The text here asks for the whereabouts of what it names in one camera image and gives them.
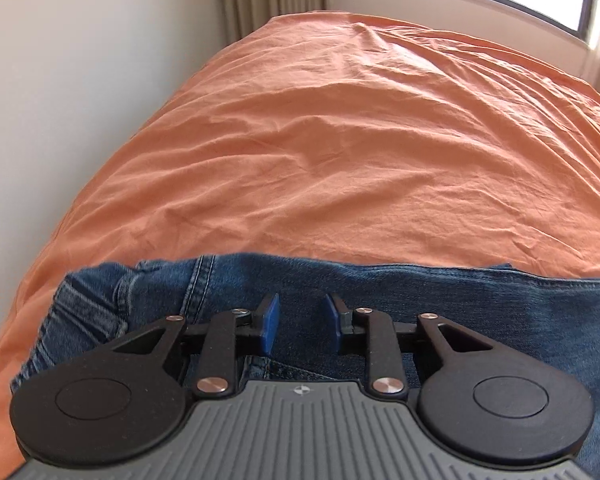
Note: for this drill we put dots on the blue denim pants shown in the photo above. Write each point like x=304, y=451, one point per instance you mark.
x=430, y=292

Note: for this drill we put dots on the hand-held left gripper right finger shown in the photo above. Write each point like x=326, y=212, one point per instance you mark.
x=334, y=327

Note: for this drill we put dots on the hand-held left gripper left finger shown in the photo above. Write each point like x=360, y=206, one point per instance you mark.
x=269, y=325

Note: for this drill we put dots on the orange bed sheet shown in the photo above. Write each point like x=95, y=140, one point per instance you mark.
x=330, y=135

